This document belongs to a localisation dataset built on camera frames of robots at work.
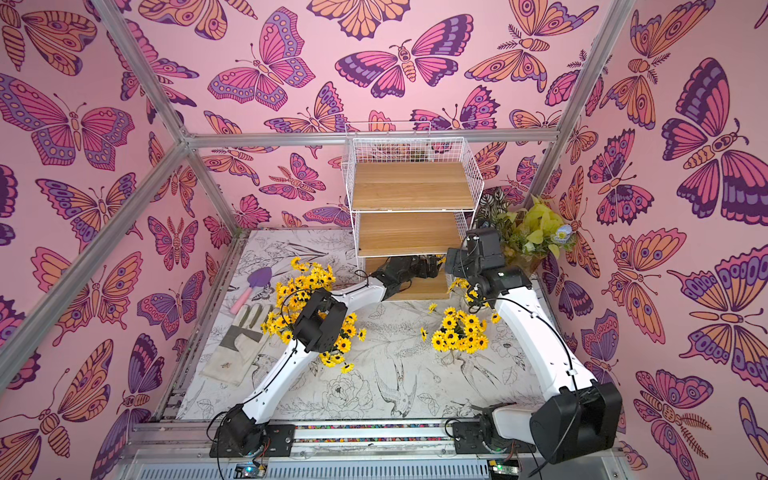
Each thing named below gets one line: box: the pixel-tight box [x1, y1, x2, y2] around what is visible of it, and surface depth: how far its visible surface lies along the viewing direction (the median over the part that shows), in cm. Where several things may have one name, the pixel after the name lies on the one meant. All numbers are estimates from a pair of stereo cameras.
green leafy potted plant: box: [475, 187, 576, 274], surface depth 90 cm
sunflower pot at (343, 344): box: [319, 312, 367, 374], surface depth 78 cm
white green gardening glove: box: [200, 303, 274, 386], surface depth 91 cm
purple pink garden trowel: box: [230, 267, 272, 315], surface depth 105 cm
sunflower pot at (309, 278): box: [276, 257, 337, 315], surface depth 90 cm
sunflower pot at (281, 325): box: [260, 312, 300, 345], surface depth 81 cm
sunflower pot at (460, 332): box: [431, 307, 489, 354], surface depth 79 cm
